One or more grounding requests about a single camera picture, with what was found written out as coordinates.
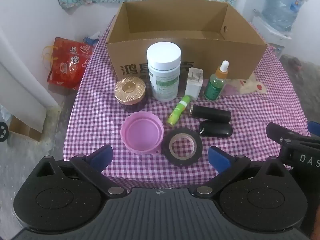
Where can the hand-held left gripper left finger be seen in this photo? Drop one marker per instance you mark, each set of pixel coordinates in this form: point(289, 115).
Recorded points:
point(101, 156)

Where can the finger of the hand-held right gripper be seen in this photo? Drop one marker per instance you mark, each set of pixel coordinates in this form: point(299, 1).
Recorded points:
point(315, 128)
point(282, 133)

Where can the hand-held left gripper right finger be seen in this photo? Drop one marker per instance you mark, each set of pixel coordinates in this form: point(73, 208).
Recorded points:
point(220, 158)

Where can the black car key fob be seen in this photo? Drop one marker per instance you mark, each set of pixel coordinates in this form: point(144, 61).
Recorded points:
point(217, 129)

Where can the black cylinder flashlight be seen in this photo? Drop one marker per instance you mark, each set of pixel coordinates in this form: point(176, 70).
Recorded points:
point(212, 113)

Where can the black tape roll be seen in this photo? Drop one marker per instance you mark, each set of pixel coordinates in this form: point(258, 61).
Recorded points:
point(166, 142)

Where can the green lip balm tube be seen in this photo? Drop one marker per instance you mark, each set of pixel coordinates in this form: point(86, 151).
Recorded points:
point(177, 111)

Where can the white pill bottle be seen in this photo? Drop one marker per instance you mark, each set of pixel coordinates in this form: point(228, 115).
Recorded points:
point(163, 80)

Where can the brown cardboard box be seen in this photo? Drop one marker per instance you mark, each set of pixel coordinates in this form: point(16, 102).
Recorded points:
point(225, 52)

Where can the purple checked tablecloth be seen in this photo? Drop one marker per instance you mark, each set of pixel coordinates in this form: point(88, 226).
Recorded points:
point(262, 110)

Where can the pink plastic cup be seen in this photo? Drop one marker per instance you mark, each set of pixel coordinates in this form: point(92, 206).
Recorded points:
point(130, 130)

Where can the small dark brown object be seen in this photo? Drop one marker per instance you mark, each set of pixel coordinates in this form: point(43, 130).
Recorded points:
point(295, 65)

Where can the green dropper bottle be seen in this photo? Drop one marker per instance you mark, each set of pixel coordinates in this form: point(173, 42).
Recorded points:
point(213, 90)

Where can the white charger plug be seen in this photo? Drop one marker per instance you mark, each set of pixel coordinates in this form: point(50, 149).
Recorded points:
point(193, 87)

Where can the cardboard piece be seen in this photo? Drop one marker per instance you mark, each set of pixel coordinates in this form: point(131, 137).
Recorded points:
point(25, 130)

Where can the white water dispenser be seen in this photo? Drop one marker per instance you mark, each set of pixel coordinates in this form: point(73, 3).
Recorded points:
point(275, 42)

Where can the red printed bag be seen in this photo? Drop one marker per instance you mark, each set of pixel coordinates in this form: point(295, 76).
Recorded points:
point(67, 65)

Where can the black wheel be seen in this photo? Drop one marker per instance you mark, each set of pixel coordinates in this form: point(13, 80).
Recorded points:
point(3, 131)

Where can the white board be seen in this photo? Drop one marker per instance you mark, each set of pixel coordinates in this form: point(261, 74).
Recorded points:
point(20, 87)

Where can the blue and white plastic item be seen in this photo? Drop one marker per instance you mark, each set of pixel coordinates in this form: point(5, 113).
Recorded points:
point(91, 40)

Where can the blue water jug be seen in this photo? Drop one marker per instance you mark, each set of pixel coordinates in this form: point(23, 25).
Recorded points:
point(282, 5)

